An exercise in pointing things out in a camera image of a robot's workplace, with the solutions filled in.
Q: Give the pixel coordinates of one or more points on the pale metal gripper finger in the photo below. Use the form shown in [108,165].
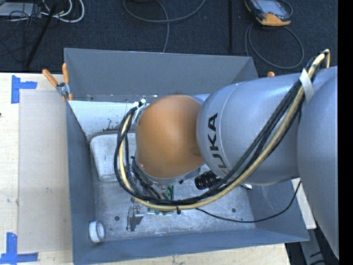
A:
[138,218]
[130,218]

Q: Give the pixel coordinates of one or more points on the white tape roll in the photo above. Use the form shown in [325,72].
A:
[95,232]

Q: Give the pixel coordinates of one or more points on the white flat rectangular pad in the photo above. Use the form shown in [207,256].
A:
[106,156]

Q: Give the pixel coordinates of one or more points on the pale flat board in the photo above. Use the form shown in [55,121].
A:
[44,161]

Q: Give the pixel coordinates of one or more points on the grey metal bin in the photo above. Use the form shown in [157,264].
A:
[154,73]

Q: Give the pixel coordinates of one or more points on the black cylinder on white bracket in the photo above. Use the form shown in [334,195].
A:
[205,180]

